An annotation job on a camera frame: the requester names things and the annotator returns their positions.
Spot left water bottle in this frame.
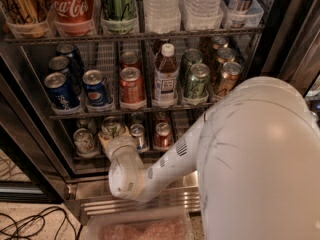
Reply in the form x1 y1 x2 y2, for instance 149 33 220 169
143 0 181 34

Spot glass fridge door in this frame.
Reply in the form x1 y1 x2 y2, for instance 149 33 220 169
261 0 320 96

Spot wire shelf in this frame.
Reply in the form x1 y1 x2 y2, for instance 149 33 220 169
49 102 213 120
4 26 264 45

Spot pepsi can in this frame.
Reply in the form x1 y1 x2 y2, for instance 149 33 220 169
48 55 83 95
44 72 80 110
56 43 84 74

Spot top wire shelf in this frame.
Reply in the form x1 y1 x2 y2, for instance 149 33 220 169
4 26 264 45

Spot rear dark can bottom shelf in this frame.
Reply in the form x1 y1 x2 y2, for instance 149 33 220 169
130 112 145 124

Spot water bottle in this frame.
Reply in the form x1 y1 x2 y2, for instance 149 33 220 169
143 0 181 34
181 0 222 31

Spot front gold can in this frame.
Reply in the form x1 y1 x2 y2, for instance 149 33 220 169
213 62 242 97

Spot front green can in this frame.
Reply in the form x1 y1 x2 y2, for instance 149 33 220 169
184 63 210 99

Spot orange red can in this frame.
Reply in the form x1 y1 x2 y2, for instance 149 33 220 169
120 51 141 69
119 67 145 104

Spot gold can top shelf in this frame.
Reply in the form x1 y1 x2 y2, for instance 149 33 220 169
1 0 47 38

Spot middle gold can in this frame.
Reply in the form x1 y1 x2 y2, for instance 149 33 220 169
212 47 235 73

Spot Coca-Cola can top shelf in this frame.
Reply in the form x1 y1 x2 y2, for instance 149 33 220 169
52 0 94 36

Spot black floor cable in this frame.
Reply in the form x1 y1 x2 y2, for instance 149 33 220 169
0 205 84 240

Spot front red can bottom shelf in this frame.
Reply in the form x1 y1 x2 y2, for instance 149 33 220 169
154 122 172 148

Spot green white 7up can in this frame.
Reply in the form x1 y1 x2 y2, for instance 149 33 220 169
101 116 125 139

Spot rear gold can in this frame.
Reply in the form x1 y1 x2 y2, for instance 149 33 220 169
204 36 229 57

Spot rear red can bottom shelf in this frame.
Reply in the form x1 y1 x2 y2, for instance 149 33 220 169
153 111 170 124

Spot rear left Pepsi can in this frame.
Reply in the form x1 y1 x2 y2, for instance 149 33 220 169
56 43 84 74

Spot red can shelf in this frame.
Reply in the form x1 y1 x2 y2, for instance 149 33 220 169
154 122 172 148
153 111 170 124

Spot rear orange red can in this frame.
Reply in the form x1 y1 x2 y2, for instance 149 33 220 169
120 51 141 69

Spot middle wire shelf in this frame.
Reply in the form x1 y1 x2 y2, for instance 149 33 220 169
49 102 213 120

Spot tea bottle middle shelf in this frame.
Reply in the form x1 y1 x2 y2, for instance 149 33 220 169
154 43 179 102

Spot right water bottle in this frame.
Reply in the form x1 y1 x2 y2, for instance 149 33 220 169
181 0 222 31

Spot rear silver can bottom shelf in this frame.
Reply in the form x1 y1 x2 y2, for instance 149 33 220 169
77 117 98 135

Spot steel fridge base grille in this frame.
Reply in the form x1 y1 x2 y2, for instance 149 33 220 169
64 172 200 225

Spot front orange red can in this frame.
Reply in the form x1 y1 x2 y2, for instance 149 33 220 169
119 67 145 104

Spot clear plastic bin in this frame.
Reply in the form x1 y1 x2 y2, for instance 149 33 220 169
86 207 194 240

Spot front silver can bottom shelf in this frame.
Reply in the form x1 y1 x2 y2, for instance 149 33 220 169
73 128 96 155

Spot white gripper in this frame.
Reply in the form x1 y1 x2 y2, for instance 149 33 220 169
98 125 137 161

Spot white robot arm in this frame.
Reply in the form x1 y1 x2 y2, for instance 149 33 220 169
103 77 320 240

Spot middle left Pepsi can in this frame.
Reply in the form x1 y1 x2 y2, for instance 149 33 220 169
48 55 83 95

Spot front left Pepsi can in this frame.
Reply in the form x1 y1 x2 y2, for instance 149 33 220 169
44 72 80 110

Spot rear green can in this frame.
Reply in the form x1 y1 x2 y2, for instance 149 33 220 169
179 48 203 86

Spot green can top shelf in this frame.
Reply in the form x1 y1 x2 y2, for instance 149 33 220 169
101 0 137 34

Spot front blue silver can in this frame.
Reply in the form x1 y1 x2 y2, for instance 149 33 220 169
130 124 146 150

